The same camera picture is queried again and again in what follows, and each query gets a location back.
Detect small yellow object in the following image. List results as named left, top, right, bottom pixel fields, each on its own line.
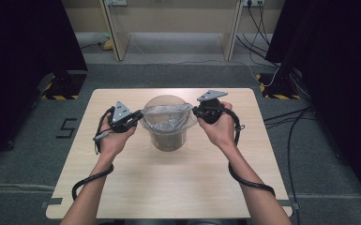
left=101, top=37, right=115, bottom=52

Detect person's left hand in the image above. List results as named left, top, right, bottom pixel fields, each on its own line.
left=98, top=113, right=138, bottom=161

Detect light wooden desk frame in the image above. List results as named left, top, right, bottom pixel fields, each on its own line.
left=98, top=0, right=244, bottom=62

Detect left hand-held gripper cable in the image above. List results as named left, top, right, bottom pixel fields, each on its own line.
left=71, top=105, right=115, bottom=202

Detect clear plastic garbage bag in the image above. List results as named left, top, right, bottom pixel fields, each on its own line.
left=139, top=102, right=199, bottom=136

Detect stand base with striped tape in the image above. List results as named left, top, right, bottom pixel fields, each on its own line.
left=255, top=72, right=303, bottom=101
left=39, top=69, right=88, bottom=101

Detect black curtain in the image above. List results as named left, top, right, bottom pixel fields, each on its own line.
left=0, top=0, right=88, bottom=172
left=264, top=0, right=361, bottom=214

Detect hand-held gripper cable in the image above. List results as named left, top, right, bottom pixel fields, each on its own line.
left=219, top=105, right=277, bottom=199
left=71, top=105, right=115, bottom=202

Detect black socket cables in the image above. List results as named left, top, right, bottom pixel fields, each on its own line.
left=235, top=1, right=279, bottom=68

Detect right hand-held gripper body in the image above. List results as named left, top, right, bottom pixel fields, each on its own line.
left=196, top=89, right=229, bottom=126

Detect transparent brown plastic bin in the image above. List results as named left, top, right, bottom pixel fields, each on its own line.
left=143, top=94, right=190, bottom=153

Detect white floor cable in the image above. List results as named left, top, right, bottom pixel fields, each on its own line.
left=177, top=58, right=281, bottom=88

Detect right hand-held gripper cable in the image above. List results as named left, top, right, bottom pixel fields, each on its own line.
left=219, top=105, right=277, bottom=199

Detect person's right hand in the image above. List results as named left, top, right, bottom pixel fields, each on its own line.
left=197, top=100, right=237, bottom=152

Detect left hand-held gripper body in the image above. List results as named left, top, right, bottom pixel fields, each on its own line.
left=107, top=100, right=143, bottom=134

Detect wall power socket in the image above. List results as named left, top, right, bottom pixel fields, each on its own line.
left=104, top=0, right=128, bottom=7
left=243, top=0, right=265, bottom=8

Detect black floor cables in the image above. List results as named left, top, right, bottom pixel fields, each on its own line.
left=263, top=105, right=314, bottom=201

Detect grey tape strip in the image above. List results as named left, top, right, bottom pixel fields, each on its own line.
left=40, top=197, right=64, bottom=210

